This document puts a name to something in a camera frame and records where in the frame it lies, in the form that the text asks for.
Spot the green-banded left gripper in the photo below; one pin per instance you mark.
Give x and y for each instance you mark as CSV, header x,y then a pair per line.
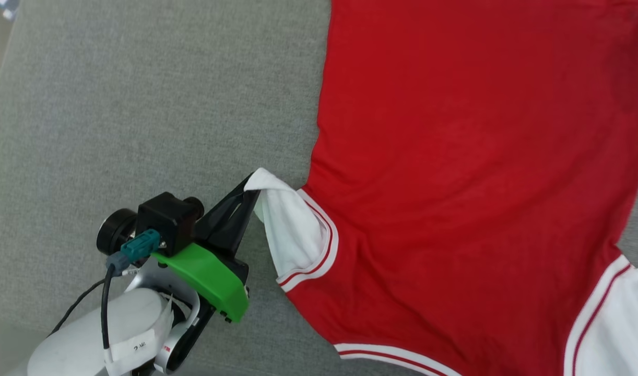
x,y
214,282

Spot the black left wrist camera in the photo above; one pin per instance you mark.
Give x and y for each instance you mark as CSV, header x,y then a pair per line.
x,y
167,219

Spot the left arm white grey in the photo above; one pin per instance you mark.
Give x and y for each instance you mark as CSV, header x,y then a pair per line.
x,y
79,339

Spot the red white-trimmed garment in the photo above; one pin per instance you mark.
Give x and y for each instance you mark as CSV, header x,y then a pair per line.
x,y
455,156

